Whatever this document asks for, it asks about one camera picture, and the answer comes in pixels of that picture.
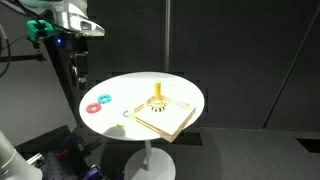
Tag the black perforated mounting board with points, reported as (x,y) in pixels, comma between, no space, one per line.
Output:
(50,166)

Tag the light wooden tray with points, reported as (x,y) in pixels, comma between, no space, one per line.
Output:
(166,118)

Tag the small red clamp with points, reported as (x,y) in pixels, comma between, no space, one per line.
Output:
(61,153)

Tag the black diagonal stand beam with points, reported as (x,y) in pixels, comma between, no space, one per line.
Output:
(65,96)

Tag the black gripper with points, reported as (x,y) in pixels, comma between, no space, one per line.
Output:
(65,50)

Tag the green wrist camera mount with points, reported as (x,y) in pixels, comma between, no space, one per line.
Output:
(38,29)

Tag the white table pedestal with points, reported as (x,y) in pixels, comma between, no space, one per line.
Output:
(148,156)

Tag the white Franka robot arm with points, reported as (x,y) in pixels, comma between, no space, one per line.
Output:
(71,18)

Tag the purple clamp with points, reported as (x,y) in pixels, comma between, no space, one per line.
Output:
(91,173)

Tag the black horizontal rod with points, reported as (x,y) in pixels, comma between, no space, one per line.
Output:
(20,58)

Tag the grey vertical wall pole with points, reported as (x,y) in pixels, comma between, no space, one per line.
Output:
(167,33)

